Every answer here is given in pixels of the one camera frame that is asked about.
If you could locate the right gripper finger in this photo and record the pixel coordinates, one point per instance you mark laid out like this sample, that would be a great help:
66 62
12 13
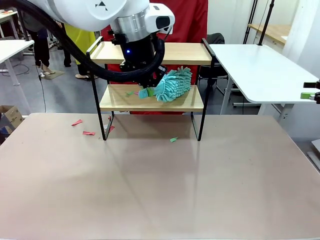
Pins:
312 84
307 95

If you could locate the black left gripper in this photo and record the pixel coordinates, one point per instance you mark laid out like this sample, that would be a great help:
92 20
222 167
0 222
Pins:
135 53

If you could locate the teal chenille duster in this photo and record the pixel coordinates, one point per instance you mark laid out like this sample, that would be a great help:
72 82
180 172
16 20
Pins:
172 85

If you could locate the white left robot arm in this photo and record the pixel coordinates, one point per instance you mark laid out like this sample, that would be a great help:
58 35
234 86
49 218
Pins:
87 12

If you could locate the green paper scrap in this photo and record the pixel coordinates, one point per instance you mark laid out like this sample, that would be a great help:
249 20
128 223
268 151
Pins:
173 139
129 93

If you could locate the large white side table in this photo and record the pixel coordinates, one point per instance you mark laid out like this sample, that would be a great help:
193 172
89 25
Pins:
262 72

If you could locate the wooden desk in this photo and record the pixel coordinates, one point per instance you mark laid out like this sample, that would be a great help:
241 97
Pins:
275 31

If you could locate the person in red jacket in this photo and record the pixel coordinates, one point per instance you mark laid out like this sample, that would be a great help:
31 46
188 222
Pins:
190 20

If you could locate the bystander in yellow apron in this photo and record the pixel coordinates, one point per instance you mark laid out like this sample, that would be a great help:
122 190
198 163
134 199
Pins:
87 37

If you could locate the black tripod stand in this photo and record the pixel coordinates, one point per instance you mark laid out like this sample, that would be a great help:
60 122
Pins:
250 22
266 22

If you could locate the long red paper scrap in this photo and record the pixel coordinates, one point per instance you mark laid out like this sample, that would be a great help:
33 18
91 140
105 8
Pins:
88 133

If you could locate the black office chair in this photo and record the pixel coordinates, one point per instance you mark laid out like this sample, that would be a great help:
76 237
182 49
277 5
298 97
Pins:
218 38

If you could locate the grey floor mat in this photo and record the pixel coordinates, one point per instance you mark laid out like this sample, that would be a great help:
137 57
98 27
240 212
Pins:
57 74

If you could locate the bystander in dark clothes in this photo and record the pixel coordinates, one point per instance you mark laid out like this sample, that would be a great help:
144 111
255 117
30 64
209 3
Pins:
41 50

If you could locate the black clamp pole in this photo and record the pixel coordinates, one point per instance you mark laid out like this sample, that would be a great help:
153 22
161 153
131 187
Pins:
24 31

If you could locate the white table grey leg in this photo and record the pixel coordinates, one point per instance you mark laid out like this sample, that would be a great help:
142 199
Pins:
15 47

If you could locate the cardboard box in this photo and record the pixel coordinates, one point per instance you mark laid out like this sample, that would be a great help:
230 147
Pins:
12 116

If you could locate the white background table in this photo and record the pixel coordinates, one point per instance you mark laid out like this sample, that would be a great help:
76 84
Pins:
7 16

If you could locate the two-tier wooden shelf black frame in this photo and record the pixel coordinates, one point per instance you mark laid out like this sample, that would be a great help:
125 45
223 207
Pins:
185 53

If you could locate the grey metal frame piece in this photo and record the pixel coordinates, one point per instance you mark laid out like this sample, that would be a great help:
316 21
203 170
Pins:
315 157

